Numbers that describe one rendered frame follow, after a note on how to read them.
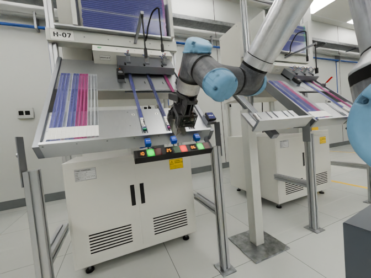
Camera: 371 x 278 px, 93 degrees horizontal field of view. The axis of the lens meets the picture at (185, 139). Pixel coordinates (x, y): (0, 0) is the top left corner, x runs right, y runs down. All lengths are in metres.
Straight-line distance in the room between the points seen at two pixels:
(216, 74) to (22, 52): 2.79
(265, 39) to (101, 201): 1.01
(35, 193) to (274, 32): 0.86
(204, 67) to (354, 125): 0.32
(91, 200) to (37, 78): 2.10
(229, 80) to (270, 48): 0.14
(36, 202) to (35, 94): 2.19
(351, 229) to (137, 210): 0.95
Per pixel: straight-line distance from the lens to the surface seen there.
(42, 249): 0.87
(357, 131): 0.26
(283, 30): 0.52
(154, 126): 0.81
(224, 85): 0.43
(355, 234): 0.43
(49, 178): 2.85
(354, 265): 0.46
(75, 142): 0.74
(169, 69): 1.21
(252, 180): 1.13
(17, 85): 2.96
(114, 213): 1.13
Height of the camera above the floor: 0.73
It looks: 3 degrees down
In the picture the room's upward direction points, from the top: 5 degrees counter-clockwise
